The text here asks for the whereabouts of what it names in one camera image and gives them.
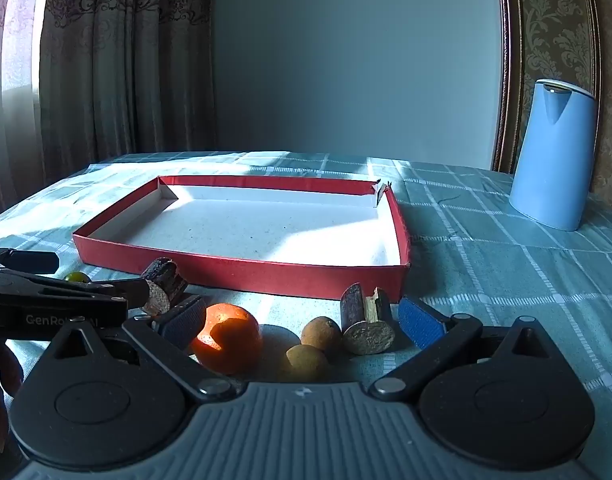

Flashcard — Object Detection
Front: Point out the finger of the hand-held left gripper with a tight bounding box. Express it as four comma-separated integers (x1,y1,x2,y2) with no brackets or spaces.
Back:
0,272,150,307
0,246,60,275

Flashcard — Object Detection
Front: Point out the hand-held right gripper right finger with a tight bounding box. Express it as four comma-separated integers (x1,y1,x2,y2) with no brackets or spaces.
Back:
368,296,554,403

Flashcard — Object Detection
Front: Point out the red cardboard box lid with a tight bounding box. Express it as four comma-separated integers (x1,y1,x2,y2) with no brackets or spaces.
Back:
72,175,411,304

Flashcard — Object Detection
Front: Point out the light blue kettle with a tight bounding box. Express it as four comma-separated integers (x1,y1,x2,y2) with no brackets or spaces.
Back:
508,79,598,232

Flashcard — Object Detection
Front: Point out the dark wooden wall moulding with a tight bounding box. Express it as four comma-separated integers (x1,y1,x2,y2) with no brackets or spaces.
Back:
491,0,604,176

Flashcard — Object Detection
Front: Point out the beige patterned curtain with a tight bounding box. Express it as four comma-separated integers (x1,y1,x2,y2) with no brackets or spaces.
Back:
36,0,217,181

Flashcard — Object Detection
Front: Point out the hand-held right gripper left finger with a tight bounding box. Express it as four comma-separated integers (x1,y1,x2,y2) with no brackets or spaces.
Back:
46,295,244,403

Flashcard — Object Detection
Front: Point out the brown longan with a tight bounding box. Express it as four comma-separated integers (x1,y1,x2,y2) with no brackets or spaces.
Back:
301,316,343,352
285,344,329,383

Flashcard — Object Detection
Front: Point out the teal checked tablecloth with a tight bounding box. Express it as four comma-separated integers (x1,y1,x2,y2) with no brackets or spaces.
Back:
0,150,612,480

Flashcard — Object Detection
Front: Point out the sheer white curtain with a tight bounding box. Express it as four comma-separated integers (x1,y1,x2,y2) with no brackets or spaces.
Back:
0,0,51,221

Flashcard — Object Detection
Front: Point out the orange mandarin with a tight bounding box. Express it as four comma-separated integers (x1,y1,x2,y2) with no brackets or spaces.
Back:
191,303,263,375

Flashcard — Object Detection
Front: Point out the notched dark sugarcane piece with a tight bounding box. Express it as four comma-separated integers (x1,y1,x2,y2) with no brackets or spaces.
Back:
340,282,397,356

